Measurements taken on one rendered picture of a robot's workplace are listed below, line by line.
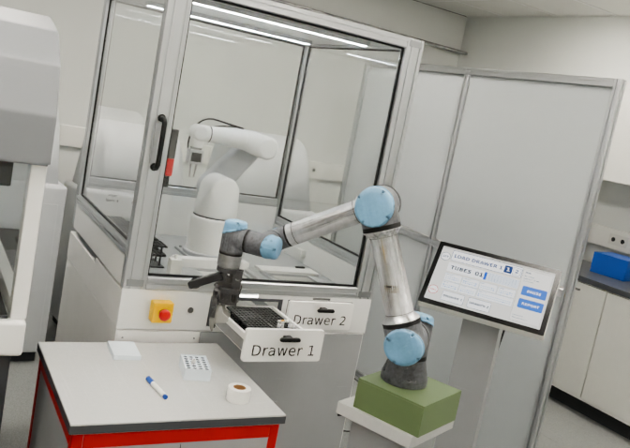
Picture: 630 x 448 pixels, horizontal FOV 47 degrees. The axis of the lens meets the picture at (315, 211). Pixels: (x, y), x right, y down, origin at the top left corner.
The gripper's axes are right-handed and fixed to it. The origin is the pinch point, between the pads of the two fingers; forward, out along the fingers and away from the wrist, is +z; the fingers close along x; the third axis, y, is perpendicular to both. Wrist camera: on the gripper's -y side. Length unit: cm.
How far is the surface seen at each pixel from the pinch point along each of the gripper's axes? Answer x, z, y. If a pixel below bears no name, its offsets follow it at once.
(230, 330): 12.4, 4.6, 5.4
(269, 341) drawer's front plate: 1.4, 2.2, 19.6
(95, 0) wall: 312, -121, -157
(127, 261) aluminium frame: 10.6, -12.7, -32.4
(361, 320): 59, 5, 53
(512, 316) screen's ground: 56, -9, 112
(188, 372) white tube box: -12.0, 12.5, -2.9
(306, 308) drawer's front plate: 44, 1, 30
